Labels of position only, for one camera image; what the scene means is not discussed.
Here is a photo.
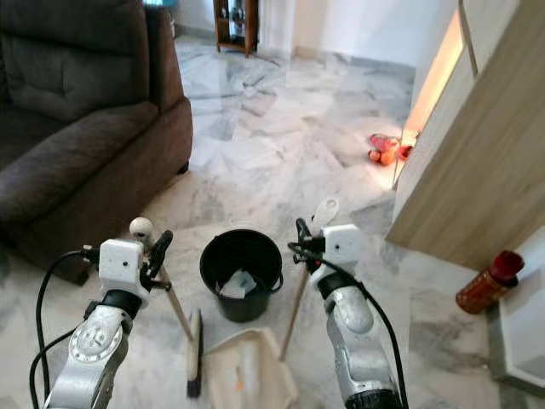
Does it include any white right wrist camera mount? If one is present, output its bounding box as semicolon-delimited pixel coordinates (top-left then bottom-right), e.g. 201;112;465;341
319;224;361;272

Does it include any white low platform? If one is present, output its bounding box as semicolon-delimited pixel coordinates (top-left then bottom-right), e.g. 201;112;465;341
490;256;545;397

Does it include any black plastic bucket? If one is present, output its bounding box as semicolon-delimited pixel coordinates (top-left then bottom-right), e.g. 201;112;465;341
199;228;284;323

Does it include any brown wooden display shelf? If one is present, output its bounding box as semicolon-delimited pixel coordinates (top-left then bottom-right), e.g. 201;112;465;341
213;0;261;58

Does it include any cream dustpan with long handle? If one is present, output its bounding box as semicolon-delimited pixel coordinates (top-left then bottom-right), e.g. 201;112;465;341
204;196;341;409

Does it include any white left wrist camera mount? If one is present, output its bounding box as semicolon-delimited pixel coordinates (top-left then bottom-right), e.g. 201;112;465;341
100;239;150;292

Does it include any red bottle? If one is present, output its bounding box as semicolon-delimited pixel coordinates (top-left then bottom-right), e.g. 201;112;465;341
456;250;525;314

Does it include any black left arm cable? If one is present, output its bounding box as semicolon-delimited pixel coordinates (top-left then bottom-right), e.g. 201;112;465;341
30;247;103;409

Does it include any dark grey sofa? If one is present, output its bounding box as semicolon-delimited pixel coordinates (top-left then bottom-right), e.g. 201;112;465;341
0;0;194;274

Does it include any white crumpled paper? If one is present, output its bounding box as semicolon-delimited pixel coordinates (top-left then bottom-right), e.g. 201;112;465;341
219;271;258;299

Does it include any red toy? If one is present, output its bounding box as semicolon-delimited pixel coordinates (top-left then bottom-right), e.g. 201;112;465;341
369;132;414;165

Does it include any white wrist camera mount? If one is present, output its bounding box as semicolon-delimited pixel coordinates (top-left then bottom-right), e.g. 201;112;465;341
319;224;361;272
100;239;150;292

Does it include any light wooden cabinet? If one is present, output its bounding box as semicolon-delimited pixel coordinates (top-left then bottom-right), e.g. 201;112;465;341
386;0;545;272

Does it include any wooden broom with white knob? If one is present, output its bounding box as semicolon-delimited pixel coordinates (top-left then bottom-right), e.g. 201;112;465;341
129;217;204;399

